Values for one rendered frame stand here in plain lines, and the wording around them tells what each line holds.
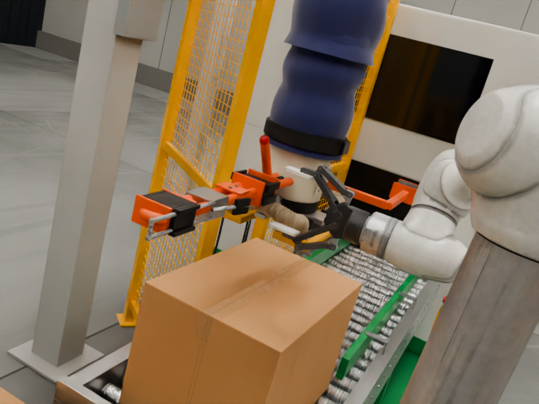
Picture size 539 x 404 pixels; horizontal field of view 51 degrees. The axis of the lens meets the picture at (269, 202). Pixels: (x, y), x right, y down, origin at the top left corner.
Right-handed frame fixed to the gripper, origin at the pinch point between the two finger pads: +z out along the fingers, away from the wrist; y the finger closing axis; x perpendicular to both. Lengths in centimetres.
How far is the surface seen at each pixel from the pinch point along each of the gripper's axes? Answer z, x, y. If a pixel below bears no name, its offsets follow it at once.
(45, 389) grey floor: 95, 45, 128
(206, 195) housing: 7.0, -22.7, -1.2
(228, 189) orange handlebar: 7.6, -12.7, -1.0
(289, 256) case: 10, 50, 32
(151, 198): 9.5, -37.3, -2.0
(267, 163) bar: 7.1, 3.3, -5.4
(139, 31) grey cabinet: 96, 63, -22
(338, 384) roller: -16, 63, 74
